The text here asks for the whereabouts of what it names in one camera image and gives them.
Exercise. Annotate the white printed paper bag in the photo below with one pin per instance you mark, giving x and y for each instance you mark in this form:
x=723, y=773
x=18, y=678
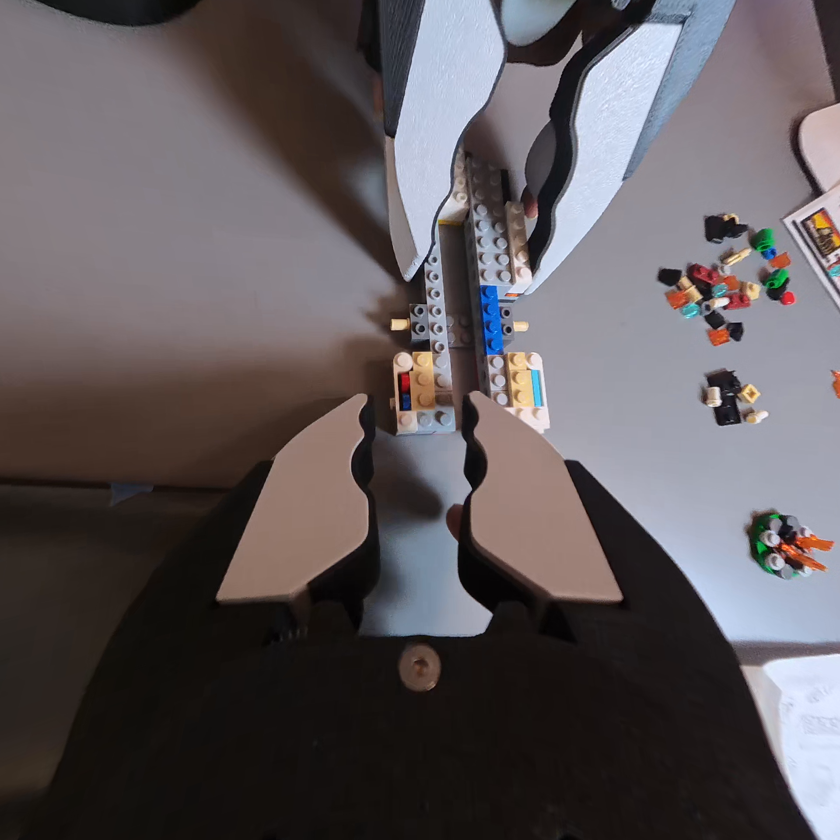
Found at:
x=807, y=722

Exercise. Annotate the grey lego beam build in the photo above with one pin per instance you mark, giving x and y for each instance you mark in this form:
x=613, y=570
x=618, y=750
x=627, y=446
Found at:
x=489, y=262

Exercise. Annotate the black and tan lego cluster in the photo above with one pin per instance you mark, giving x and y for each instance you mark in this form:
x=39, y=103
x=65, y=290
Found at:
x=725, y=413

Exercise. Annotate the lego sticker sheet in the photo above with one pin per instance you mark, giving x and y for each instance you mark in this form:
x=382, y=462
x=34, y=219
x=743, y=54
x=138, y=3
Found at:
x=820, y=236

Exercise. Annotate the white booklet stand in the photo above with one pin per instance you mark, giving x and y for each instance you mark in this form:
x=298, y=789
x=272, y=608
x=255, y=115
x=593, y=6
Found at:
x=823, y=144

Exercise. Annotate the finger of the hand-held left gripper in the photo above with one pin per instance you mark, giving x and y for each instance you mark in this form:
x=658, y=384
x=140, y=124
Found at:
x=439, y=79
x=610, y=131

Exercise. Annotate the green lego bush with flames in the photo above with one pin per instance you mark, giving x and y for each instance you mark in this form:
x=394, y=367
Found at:
x=764, y=544

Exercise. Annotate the pile of small lego pieces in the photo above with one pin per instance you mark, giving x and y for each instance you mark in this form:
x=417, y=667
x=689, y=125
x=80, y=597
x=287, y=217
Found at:
x=705, y=275

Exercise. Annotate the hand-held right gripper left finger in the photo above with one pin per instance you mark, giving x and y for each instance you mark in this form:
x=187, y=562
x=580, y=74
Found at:
x=308, y=518

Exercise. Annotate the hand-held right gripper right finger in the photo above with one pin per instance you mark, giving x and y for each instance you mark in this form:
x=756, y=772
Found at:
x=531, y=518

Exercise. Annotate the person's left hand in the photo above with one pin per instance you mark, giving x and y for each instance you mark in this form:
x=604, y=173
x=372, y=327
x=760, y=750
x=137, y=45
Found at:
x=530, y=205

